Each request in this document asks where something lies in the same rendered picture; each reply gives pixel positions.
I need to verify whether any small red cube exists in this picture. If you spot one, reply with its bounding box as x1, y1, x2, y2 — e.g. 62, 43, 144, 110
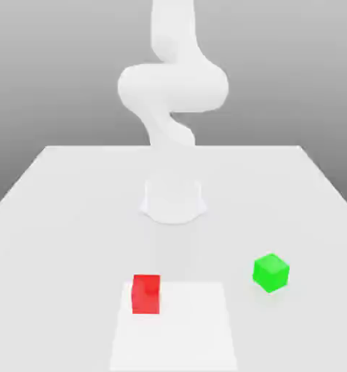
131, 273, 161, 315

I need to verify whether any small green cube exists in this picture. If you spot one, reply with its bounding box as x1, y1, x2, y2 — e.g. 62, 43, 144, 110
252, 252, 291, 294

